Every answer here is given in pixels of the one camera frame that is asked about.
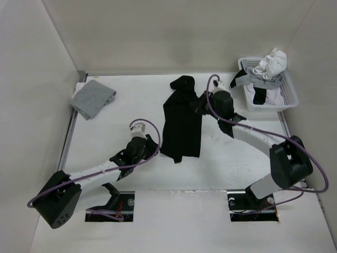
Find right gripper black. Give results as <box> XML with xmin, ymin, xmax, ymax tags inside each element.
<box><xmin>190</xmin><ymin>90</ymin><xmax>223</xmax><ymax>121</ymax></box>

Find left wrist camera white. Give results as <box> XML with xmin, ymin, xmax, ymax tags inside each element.
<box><xmin>130</xmin><ymin>122</ymin><xmax>146</xmax><ymax>139</ymax></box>

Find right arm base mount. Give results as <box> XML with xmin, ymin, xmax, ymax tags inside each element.
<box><xmin>227</xmin><ymin>190</ymin><xmax>279</xmax><ymax>222</ymax></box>

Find grey tank top in basket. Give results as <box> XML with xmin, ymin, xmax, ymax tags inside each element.
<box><xmin>233</xmin><ymin>66</ymin><xmax>284</xmax><ymax>90</ymax></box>

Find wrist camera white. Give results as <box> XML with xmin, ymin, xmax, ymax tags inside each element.
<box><xmin>211</xmin><ymin>80</ymin><xmax>226</xmax><ymax>94</ymax></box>
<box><xmin>130</xmin><ymin>122</ymin><xmax>146</xmax><ymax>139</ymax></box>

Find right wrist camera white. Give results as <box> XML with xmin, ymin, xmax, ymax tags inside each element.
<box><xmin>211</xmin><ymin>80</ymin><xmax>226</xmax><ymax>94</ymax></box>

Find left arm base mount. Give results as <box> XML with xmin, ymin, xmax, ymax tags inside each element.
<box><xmin>85</xmin><ymin>191</ymin><xmax>135</xmax><ymax>222</ymax></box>

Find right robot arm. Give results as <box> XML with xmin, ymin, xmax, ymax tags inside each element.
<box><xmin>190</xmin><ymin>89</ymin><xmax>313</xmax><ymax>209</ymax></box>

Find white plastic laundry basket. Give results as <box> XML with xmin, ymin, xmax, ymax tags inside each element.
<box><xmin>237</xmin><ymin>57</ymin><xmax>299</xmax><ymax>112</ymax></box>

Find black tank top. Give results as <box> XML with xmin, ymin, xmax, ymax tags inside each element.
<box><xmin>160</xmin><ymin>75</ymin><xmax>202</xmax><ymax>163</ymax></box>

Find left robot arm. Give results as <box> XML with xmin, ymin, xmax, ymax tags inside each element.
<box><xmin>30</xmin><ymin>134</ymin><xmax>160</xmax><ymax>229</ymax></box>

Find white folded garment under grey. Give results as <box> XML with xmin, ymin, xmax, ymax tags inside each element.
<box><xmin>73</xmin><ymin>82</ymin><xmax>85</xmax><ymax>97</ymax></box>

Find folded grey tank top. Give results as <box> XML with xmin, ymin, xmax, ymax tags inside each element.
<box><xmin>70</xmin><ymin>80</ymin><xmax>117</xmax><ymax>120</ymax></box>

